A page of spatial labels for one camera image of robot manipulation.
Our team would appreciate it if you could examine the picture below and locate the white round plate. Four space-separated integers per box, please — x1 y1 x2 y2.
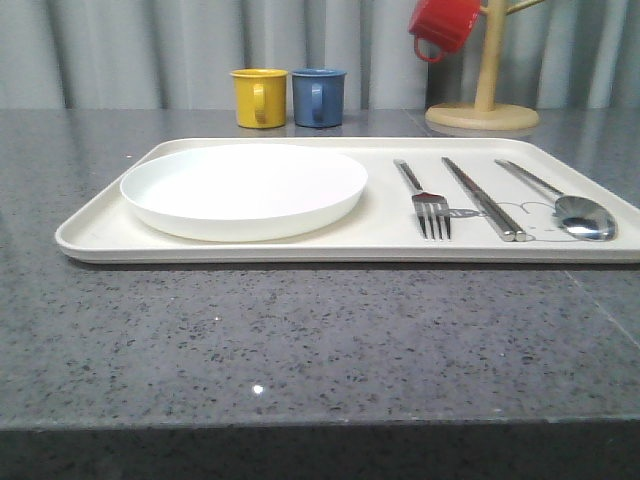
120 144 368 242

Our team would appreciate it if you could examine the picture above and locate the silver metal fork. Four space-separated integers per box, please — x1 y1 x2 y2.
393 159 451 241

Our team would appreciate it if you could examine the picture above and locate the silver metal spoon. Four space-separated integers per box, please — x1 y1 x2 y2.
494 159 618 242

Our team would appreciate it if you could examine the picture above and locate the blue mug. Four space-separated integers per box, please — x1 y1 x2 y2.
291 68 346 128

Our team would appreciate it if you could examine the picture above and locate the yellow mug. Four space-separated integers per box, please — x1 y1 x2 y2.
230 68 288 129

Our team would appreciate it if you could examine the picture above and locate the cream rabbit print tray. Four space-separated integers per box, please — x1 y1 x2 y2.
55 137 639 264

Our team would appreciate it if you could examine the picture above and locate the wooden mug tree stand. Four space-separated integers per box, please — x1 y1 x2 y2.
425 0 540 131

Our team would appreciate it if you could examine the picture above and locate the red mug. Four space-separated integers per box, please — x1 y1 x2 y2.
408 0 482 63

